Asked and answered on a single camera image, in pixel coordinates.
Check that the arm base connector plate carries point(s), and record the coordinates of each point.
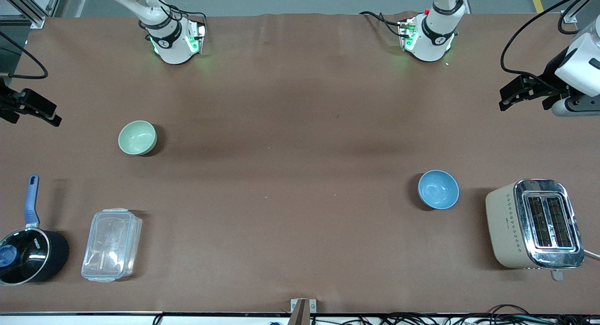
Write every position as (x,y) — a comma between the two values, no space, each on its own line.
(407,34)
(197,39)

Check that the brown table cover sheet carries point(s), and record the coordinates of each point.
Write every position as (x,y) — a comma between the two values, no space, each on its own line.
(300,222)

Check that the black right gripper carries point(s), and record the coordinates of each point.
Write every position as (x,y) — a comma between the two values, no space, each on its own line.
(5,103)

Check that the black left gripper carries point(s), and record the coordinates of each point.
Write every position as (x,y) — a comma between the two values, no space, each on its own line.
(549,77)

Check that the metal mounting bracket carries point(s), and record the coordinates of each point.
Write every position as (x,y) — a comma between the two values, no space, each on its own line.
(295,306)

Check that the cream and chrome toaster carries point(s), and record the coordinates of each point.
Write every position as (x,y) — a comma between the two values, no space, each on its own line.
(511,226)

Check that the glass lid blue knob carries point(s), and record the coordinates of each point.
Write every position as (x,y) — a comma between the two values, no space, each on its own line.
(26,259)

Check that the clear plastic food container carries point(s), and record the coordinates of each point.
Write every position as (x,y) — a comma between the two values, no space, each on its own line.
(111,245)

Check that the blue bowl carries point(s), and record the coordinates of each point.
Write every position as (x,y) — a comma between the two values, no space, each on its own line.
(438,189)

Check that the green bowl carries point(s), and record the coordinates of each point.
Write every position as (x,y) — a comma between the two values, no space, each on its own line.
(137,137)

